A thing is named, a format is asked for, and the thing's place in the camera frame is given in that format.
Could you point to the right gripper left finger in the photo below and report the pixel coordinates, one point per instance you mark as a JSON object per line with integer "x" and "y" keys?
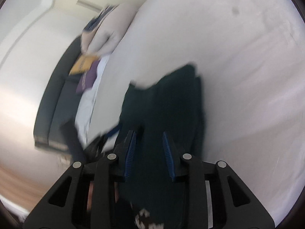
{"x": 65, "y": 204}

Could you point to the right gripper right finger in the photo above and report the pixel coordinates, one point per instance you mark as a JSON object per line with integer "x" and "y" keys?
{"x": 214, "y": 187}

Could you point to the dark green knit sweater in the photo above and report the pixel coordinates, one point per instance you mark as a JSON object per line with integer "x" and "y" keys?
{"x": 172, "y": 105}

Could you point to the person left hand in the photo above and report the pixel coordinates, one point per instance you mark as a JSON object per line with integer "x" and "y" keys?
{"x": 89, "y": 200}

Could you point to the white pillow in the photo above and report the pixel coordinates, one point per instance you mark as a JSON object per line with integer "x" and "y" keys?
{"x": 87, "y": 103}

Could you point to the purple patterned cushion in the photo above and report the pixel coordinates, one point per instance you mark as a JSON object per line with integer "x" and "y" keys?
{"x": 88, "y": 78}

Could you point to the cow print trousers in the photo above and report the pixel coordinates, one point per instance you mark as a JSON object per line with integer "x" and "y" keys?
{"x": 143, "y": 220}

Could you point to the yellow patterned cushion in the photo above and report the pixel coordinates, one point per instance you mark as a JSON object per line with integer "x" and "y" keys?
{"x": 83, "y": 64}

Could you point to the rolled beige duvet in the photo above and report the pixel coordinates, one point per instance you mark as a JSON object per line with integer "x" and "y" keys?
{"x": 105, "y": 31}

